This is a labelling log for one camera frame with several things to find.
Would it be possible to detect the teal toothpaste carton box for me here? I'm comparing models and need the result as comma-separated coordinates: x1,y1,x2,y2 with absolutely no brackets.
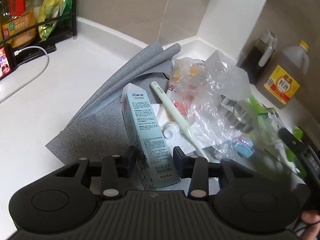
120,83,181,190

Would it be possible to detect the clear plastic bag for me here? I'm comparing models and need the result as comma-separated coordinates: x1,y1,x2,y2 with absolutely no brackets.
172,50,277,162

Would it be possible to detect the person's right hand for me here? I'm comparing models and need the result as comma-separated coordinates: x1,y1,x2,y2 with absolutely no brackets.
300,211,320,240

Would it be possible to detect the crumpled white tissue paper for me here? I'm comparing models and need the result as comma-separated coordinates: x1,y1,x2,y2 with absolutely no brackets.
152,103,217,162

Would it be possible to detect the grey fabric mat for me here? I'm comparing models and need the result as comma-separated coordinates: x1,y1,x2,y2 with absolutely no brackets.
46,41,181,165

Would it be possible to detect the white bottle cap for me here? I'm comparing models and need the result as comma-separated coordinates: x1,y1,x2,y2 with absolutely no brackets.
163,122,180,139

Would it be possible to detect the blue purple crumpled wrapper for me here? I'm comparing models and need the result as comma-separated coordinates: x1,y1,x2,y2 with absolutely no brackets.
233,135,254,158

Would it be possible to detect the pale green toothbrush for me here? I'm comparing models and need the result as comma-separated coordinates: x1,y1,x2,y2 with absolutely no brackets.
150,81,207,158

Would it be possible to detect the orange snack wrapper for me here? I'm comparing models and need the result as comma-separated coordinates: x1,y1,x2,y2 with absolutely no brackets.
167,57,205,100

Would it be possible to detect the dark soy sauce dispenser bottle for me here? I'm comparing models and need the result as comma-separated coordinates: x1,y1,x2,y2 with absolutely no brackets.
237,30,278,85

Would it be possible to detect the black smartphone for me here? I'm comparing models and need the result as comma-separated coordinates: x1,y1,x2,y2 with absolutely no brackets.
0,44,17,80

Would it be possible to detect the green yellow snack bag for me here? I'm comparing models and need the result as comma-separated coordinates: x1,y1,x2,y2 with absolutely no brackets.
38,0,72,41

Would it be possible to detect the metal flower egg ring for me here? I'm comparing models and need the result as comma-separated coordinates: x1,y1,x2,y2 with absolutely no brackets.
220,94,254,133

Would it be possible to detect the black wire spice rack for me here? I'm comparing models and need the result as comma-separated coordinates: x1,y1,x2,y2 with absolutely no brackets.
0,0,78,55

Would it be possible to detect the white charging cable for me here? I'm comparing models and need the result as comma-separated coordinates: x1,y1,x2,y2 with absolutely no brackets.
0,45,50,104

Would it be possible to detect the cooking oil bottle red handle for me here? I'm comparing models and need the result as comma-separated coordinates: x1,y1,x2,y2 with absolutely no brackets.
1,0,36,48

